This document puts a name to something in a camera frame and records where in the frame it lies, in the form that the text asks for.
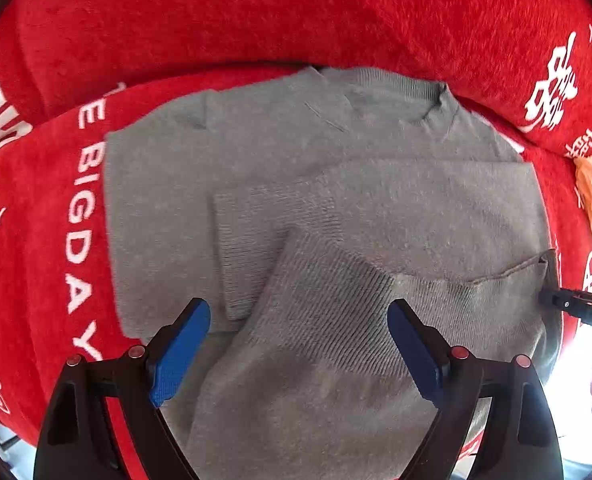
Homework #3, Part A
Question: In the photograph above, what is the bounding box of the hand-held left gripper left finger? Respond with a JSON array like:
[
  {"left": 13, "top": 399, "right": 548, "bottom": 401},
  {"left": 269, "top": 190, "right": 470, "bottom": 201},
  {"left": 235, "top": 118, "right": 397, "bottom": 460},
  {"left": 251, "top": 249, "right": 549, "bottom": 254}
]
[{"left": 33, "top": 297, "right": 211, "bottom": 480}]

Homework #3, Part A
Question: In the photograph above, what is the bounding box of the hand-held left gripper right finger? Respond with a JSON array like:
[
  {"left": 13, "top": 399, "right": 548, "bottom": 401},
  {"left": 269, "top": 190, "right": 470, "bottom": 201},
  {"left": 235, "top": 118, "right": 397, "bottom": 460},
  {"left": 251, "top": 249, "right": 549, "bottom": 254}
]
[{"left": 387, "top": 298, "right": 564, "bottom": 480}]

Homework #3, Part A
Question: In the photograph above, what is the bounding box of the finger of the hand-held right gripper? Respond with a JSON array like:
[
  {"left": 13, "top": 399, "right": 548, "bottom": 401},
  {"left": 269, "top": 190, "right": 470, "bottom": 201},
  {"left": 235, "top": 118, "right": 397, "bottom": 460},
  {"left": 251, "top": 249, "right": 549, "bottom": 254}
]
[{"left": 538, "top": 287, "right": 592, "bottom": 331}]

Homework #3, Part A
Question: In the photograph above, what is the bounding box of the grey knit sweater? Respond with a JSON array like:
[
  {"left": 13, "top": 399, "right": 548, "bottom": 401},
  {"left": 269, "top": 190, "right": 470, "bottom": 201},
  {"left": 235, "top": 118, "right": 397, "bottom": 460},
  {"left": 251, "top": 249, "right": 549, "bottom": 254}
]
[{"left": 103, "top": 66, "right": 564, "bottom": 480}]

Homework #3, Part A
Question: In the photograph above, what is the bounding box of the red printed blanket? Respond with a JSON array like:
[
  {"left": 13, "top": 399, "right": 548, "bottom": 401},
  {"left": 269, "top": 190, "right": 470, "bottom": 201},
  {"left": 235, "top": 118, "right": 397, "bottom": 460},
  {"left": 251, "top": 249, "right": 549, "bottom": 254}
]
[{"left": 0, "top": 0, "right": 592, "bottom": 461}]

